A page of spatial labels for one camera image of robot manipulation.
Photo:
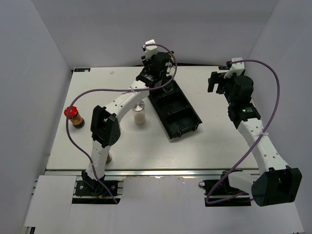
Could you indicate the black logo sticker left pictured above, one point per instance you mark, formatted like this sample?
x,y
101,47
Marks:
x,y
82,70

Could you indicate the red lid sauce jar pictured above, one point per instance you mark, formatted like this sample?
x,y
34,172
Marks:
x,y
74,116

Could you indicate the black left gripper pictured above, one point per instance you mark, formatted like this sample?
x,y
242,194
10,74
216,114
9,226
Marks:
x,y
145,62

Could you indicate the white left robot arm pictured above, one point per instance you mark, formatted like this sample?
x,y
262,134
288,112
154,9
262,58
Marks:
x,y
105,125

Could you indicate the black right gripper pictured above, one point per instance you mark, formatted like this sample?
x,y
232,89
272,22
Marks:
x,y
218,78

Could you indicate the clear jar silver lid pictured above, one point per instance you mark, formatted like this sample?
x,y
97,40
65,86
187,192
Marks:
x,y
139,113

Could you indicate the black logo sticker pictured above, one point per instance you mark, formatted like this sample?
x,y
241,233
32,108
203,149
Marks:
x,y
223,68
82,70

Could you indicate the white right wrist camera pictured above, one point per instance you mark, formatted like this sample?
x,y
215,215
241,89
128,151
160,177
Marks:
x,y
236,66

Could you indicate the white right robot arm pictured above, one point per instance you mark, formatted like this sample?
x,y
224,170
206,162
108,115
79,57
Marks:
x,y
277,183

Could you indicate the round clear glass bottle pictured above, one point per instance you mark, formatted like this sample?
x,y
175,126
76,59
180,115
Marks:
x,y
170,88

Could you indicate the dark spice jar red label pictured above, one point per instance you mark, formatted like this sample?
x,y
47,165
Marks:
x,y
109,158

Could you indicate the black logo sticker right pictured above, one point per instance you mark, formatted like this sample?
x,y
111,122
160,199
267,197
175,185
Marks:
x,y
223,68

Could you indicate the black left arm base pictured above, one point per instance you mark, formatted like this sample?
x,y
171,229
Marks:
x,y
84,194

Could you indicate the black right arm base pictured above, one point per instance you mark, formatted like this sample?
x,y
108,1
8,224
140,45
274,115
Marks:
x,y
222,192

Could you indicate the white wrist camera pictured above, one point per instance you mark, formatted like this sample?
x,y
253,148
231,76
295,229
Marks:
x,y
150,49
236,66

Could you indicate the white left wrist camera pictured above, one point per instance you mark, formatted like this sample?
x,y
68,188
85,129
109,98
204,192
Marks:
x,y
150,49

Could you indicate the black compartment tray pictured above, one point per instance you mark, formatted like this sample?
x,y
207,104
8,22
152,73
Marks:
x,y
175,112

